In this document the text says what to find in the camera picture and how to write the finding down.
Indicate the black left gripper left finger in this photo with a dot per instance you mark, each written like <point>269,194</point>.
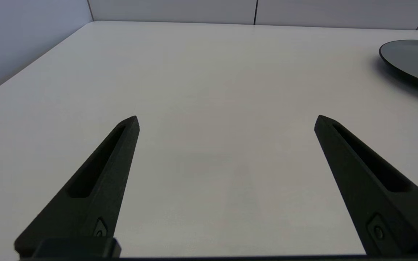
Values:
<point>96,181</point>

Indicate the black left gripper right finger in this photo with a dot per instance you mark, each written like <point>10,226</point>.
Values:
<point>361,181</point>

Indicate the dark grey round plate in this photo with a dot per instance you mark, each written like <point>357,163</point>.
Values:
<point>417,59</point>

